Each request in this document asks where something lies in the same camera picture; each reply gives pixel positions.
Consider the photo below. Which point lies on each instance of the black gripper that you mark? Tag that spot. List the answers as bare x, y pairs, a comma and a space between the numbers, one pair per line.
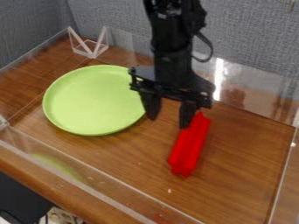
194, 91

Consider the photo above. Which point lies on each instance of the red star-profile carrot bar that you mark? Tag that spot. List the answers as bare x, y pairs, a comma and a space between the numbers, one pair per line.
187, 148

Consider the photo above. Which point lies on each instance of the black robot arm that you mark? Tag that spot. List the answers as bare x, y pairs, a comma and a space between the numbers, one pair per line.
177, 21

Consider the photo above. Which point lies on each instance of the light green round plate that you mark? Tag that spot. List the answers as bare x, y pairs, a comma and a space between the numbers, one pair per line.
90, 102

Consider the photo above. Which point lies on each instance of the black object under table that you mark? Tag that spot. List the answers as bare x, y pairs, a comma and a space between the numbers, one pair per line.
22, 205

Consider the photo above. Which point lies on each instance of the clear acrylic enclosure walls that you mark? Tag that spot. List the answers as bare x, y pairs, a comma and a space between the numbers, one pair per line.
114, 180

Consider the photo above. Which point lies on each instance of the clear acrylic corner bracket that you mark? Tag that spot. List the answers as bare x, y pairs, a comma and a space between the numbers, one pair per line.
86, 47

